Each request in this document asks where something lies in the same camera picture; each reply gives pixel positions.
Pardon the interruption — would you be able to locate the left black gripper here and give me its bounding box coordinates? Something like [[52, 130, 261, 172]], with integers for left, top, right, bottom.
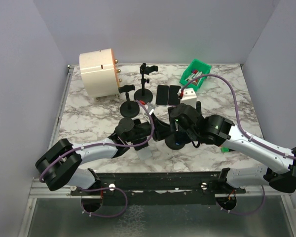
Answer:
[[125, 112, 174, 143]]

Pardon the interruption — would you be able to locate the purple edged black phone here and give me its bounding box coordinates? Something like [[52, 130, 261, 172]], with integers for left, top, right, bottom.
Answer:
[[168, 85, 181, 106]]

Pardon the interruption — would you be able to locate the silver edged black phone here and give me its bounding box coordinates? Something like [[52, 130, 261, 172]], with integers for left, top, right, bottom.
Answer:
[[155, 85, 169, 106]]

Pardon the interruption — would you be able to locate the black phone stand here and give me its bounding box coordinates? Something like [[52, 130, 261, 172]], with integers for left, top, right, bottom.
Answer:
[[118, 84, 140, 118], [134, 63, 158, 103]]

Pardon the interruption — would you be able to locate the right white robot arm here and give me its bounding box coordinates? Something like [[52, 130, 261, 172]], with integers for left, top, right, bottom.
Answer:
[[169, 104, 296, 194]]

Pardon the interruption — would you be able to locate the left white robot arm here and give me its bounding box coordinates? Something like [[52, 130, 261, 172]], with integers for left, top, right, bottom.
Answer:
[[35, 114, 172, 195]]

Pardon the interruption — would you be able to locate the silver flat phone stand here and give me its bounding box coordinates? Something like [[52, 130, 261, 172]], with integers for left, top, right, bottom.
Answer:
[[137, 147, 152, 160]]

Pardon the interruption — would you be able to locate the green plastic bin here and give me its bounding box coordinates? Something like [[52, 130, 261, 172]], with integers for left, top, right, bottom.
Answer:
[[180, 59, 212, 92]]

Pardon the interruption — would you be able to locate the green capped marker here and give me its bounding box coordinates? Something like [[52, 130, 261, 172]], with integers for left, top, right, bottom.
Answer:
[[221, 147, 229, 153]]

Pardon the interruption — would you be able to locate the cream cylindrical box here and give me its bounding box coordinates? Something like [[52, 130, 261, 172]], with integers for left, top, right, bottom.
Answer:
[[79, 48, 120, 100]]

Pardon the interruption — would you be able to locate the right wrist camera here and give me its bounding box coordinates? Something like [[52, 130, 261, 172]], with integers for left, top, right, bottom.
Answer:
[[178, 88, 197, 108]]

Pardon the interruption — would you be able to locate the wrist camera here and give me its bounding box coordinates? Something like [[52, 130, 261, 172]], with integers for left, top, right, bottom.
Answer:
[[135, 100, 155, 116], [178, 88, 197, 108]]

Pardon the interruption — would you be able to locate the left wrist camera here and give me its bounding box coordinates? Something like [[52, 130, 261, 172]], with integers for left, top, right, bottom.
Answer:
[[135, 100, 155, 116]]

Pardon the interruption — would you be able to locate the black mounting rail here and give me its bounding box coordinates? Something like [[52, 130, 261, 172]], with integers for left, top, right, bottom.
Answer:
[[71, 171, 245, 205]]

